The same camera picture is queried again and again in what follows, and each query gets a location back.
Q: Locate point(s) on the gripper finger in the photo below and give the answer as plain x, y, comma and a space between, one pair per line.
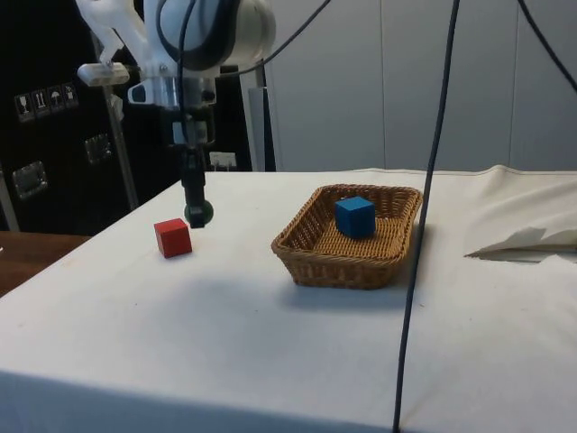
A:
194, 189

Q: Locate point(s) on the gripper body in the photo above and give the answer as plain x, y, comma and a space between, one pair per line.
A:
194, 131

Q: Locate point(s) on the green ball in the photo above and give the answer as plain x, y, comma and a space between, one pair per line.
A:
208, 214

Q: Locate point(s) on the wicker basket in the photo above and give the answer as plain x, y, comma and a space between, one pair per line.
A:
342, 266

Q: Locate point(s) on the red cube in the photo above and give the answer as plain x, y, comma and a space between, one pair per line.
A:
173, 239

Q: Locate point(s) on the silver metal pole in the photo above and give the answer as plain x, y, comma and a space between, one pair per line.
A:
122, 153

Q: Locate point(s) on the pale locker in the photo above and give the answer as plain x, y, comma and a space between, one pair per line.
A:
329, 99
541, 126
478, 99

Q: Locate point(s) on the blue cube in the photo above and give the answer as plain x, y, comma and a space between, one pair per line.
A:
356, 218

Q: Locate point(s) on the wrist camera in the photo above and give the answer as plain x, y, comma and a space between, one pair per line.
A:
103, 74

